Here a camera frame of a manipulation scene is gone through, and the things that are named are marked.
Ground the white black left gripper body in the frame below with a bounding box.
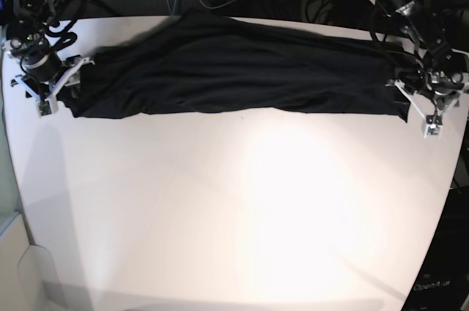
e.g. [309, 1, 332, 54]
[386, 72, 468, 124]

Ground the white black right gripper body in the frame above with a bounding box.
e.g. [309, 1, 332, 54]
[10, 54, 95, 102]

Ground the black long sleeve shirt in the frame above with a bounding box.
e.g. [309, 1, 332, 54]
[59, 11, 410, 120]

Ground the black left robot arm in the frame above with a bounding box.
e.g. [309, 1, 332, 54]
[1, 0, 468, 129]

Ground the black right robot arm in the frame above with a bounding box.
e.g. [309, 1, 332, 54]
[1, 0, 468, 99]

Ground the black OpenArm case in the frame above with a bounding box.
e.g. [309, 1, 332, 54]
[402, 186, 468, 310]

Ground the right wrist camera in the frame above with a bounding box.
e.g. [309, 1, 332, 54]
[423, 122, 443, 139]

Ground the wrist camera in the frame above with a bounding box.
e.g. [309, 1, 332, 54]
[423, 122, 443, 139]
[36, 98, 59, 117]

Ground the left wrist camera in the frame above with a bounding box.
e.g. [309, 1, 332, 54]
[36, 98, 59, 117]

